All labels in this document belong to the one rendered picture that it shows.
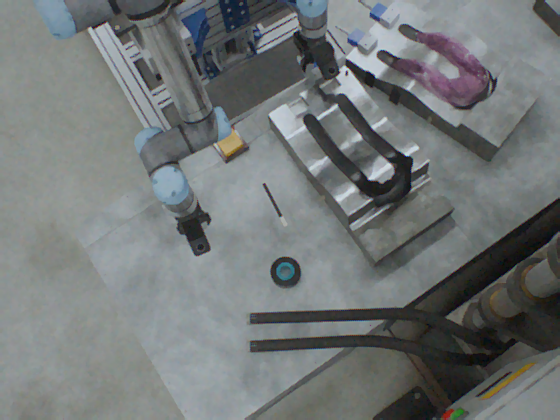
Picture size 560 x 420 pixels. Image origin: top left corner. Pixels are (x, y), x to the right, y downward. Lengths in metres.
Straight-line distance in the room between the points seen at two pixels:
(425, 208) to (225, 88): 1.16
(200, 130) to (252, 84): 1.17
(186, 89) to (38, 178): 1.59
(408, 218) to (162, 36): 0.79
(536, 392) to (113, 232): 1.22
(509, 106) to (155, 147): 0.94
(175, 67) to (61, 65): 1.76
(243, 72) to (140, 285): 1.15
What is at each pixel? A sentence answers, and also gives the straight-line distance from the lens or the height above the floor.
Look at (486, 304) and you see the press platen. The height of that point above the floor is 1.04.
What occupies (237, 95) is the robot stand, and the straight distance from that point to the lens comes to 2.65.
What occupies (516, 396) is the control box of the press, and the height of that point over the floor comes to 1.47.
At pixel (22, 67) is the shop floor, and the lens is 3.23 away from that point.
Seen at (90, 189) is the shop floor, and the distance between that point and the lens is 2.87.
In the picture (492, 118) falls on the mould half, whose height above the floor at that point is 0.91.
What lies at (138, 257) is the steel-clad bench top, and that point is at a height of 0.80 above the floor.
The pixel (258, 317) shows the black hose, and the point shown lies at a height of 0.84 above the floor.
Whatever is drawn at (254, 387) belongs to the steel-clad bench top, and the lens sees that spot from 1.76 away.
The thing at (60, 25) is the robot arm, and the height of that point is 1.49.
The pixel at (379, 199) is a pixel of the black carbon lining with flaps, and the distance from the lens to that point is 1.77.
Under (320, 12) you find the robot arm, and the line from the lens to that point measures 1.67.
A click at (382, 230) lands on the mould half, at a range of 1.76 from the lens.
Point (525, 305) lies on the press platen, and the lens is 1.33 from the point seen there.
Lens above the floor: 2.55
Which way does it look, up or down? 72 degrees down
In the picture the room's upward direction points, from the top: 11 degrees counter-clockwise
